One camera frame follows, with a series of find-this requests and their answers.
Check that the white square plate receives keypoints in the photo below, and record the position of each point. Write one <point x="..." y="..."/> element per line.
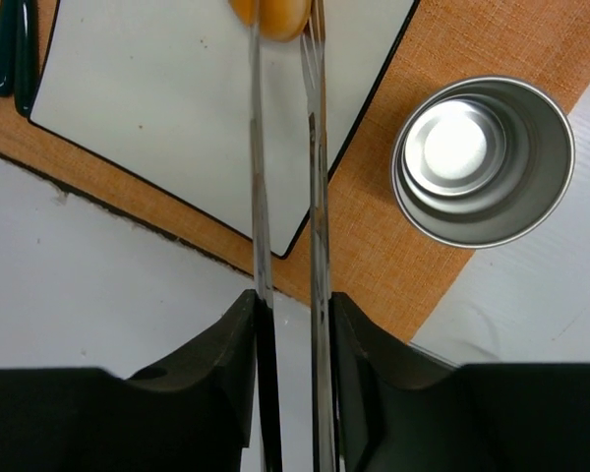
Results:
<point x="162" y="89"/>

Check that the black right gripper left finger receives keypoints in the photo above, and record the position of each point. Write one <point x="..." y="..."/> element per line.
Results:
<point x="189" y="411"/>

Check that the round orange bread roll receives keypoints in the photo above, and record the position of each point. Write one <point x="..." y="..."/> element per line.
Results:
<point x="280" y="20"/>

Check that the metal serving tongs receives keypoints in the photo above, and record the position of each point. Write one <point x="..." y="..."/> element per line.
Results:
<point x="325" y="446"/>

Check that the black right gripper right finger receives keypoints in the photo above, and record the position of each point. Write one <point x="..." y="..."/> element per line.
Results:
<point x="402" y="410"/>

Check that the metal cup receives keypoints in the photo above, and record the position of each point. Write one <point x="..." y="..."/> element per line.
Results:
<point x="482" y="162"/>

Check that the orange cloth placemat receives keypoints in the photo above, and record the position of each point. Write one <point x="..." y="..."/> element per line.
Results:
<point x="394" y="273"/>

